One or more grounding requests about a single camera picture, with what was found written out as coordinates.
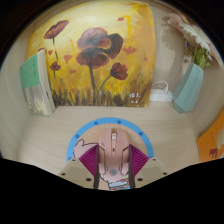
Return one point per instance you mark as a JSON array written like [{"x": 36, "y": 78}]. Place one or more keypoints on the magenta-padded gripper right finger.
[{"x": 150, "y": 170}]

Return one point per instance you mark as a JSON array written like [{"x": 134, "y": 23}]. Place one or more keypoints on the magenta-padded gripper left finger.
[{"x": 76, "y": 171}]

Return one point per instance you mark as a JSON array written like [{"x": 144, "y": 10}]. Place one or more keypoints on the pink computer mouse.
[{"x": 113, "y": 155}]

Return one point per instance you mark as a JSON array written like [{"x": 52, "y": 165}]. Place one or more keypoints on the round blue cartoon mouse pad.
[{"x": 83, "y": 133}]

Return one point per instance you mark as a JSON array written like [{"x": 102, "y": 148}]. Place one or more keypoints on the orange book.
[{"x": 211, "y": 143}]

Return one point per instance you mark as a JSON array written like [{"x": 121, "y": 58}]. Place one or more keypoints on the pale teal faceted vase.
[{"x": 188, "y": 90}]

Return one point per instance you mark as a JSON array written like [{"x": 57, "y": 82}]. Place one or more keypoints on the green and beige book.
[{"x": 35, "y": 86}]

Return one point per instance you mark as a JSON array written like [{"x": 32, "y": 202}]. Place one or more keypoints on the yellow poppy flower painting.
[{"x": 100, "y": 66}]

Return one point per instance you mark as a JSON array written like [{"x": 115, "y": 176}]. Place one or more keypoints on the pink and white flower bouquet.
[{"x": 196, "y": 38}]

